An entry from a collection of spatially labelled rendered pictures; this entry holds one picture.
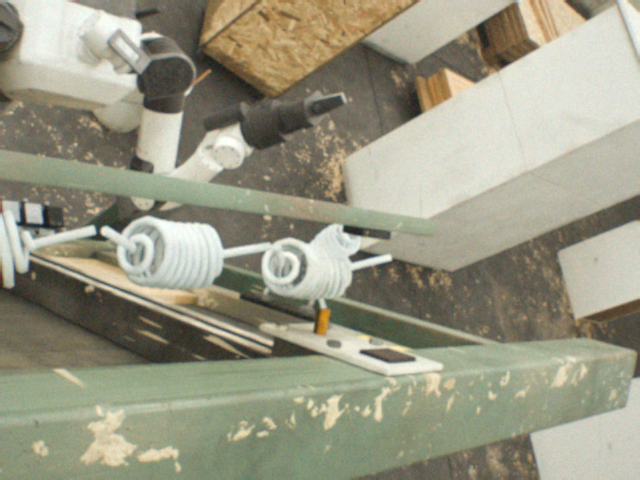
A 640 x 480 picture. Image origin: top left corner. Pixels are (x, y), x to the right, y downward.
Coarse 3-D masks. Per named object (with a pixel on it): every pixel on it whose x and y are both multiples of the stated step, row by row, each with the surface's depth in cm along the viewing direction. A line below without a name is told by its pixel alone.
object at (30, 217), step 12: (0, 204) 186; (12, 204) 188; (24, 204) 190; (36, 204) 193; (48, 204) 200; (24, 216) 190; (36, 216) 191; (48, 216) 194; (60, 216) 197; (24, 228) 190; (36, 228) 193; (48, 228) 195; (84, 240) 194
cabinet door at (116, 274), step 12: (72, 264) 172; (84, 264) 175; (96, 264) 176; (108, 264) 180; (108, 276) 163; (120, 276) 166; (132, 288) 154; (144, 288) 155; (156, 288) 157; (168, 300) 152; (180, 300) 154; (192, 300) 156
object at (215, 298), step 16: (96, 256) 184; (112, 256) 180; (208, 288) 156; (208, 304) 155; (224, 304) 152; (240, 304) 148; (256, 304) 146; (240, 320) 148; (256, 320) 145; (272, 320) 142; (288, 320) 140; (368, 336) 132
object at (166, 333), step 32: (32, 256) 138; (32, 288) 129; (64, 288) 122; (96, 288) 116; (128, 288) 118; (96, 320) 115; (128, 320) 109; (160, 320) 104; (192, 320) 102; (320, 320) 88; (160, 352) 104; (192, 352) 99; (224, 352) 95; (256, 352) 91; (288, 352) 88; (320, 352) 85; (352, 352) 81
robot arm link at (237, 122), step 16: (224, 112) 154; (240, 112) 153; (208, 128) 157; (224, 128) 157; (240, 128) 155; (224, 144) 153; (240, 144) 155; (256, 144) 155; (224, 160) 156; (240, 160) 156
